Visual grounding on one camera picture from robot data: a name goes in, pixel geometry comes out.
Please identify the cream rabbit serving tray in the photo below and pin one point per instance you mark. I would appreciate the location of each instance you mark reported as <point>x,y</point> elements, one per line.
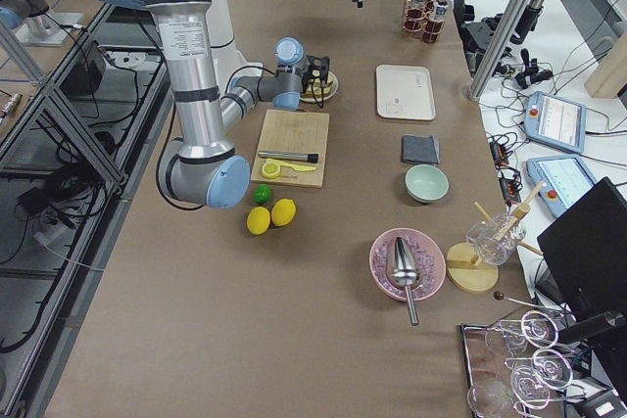
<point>404,92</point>

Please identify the yellow lemon lower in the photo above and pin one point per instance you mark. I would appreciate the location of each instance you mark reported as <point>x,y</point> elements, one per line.
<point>258,220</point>

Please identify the green lime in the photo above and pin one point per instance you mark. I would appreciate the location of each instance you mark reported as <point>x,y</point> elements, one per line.
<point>262,194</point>

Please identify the pink bowl with ice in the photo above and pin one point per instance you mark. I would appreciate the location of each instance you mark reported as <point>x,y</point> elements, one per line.
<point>429,259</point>

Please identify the aluminium frame post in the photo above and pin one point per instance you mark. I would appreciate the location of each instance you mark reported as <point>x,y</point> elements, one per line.
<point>513,12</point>

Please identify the black laptop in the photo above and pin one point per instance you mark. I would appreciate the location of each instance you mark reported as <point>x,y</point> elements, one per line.
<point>585,250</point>

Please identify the white round plate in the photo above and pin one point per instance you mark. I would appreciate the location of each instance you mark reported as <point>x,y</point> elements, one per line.
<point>329,93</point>

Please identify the yellow lemon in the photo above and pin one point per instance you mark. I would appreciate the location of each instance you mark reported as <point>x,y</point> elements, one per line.
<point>258,220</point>
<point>283,212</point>

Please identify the glass mug on stand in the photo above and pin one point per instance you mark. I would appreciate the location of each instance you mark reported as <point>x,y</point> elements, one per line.
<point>494,241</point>

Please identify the steel ice scoop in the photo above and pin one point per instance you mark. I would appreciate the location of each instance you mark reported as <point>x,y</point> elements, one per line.
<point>402,272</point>

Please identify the plain bread slice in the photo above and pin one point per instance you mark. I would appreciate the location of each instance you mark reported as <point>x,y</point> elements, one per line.
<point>321,87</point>

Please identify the folded grey cloth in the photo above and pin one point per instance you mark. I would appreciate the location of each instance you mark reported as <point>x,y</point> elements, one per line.
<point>420,149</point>

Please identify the tea bottle right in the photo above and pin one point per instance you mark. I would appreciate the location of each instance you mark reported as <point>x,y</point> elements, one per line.
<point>414,13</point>

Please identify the steel muddler black tip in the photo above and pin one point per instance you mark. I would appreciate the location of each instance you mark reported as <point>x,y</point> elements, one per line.
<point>290,156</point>

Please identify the tea bottle front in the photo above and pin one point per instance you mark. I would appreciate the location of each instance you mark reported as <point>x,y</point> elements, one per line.
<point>435,21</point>

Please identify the wooden cutting board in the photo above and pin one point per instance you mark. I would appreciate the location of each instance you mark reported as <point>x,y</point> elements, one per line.
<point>295,132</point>

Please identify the pale green bowl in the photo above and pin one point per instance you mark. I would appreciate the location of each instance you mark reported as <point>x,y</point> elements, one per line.
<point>426,183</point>

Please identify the teach pendant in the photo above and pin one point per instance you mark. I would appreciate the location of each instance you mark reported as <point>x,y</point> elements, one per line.
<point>567,179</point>
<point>556,122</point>

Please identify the yellow lemon upper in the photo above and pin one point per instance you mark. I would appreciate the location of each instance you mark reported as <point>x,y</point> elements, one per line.
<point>283,212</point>

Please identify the copper wire bottle rack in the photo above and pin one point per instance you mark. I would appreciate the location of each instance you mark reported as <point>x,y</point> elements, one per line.
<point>424,19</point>

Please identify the teach pendant lower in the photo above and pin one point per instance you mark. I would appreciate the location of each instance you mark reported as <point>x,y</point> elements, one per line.
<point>567,179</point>

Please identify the half lemon slice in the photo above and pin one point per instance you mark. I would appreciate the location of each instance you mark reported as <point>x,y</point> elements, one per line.
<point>271,170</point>

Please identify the tray of glassware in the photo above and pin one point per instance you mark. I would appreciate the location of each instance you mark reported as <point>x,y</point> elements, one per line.
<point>517,367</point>

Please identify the teach pendant upper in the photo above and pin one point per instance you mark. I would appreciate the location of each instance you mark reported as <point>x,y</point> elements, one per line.
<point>556,122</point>

